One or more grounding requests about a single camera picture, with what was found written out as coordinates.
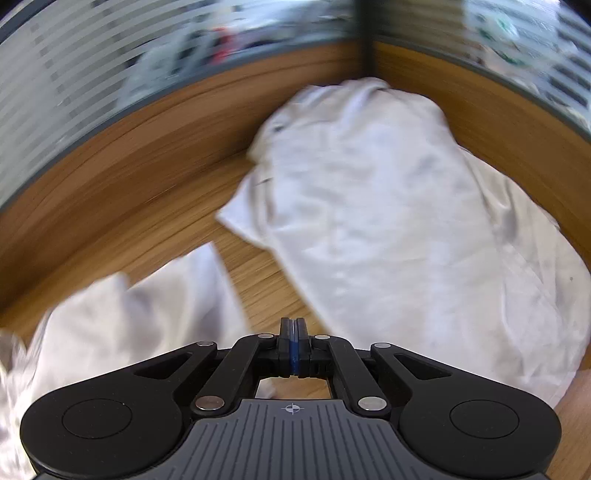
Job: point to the cream satin shirt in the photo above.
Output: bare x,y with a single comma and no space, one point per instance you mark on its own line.
115,323

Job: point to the white satin garment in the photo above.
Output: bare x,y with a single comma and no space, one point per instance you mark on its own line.
392,230

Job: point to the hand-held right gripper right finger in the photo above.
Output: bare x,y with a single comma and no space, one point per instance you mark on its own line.
302,350

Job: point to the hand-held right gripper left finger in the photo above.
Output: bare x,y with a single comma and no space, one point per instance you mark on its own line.
287,350

